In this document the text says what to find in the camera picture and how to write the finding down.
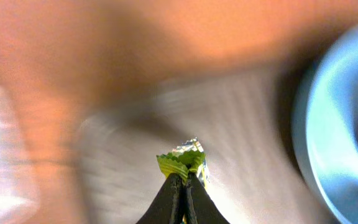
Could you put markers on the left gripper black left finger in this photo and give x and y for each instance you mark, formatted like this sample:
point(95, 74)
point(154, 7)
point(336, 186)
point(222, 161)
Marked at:
point(168, 205)

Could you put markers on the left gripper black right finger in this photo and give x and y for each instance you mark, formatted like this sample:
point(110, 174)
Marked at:
point(200, 209)

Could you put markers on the green snack wrapper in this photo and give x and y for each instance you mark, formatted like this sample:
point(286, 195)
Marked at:
point(186, 158)

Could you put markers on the brown serving tray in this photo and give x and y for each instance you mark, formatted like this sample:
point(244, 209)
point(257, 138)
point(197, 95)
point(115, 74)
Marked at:
point(242, 121)

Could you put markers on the dark blue plate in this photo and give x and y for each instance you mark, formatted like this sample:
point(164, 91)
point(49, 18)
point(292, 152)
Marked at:
point(324, 128)

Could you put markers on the clear plastic bin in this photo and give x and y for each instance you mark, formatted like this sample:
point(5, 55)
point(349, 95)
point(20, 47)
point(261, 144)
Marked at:
point(19, 195)

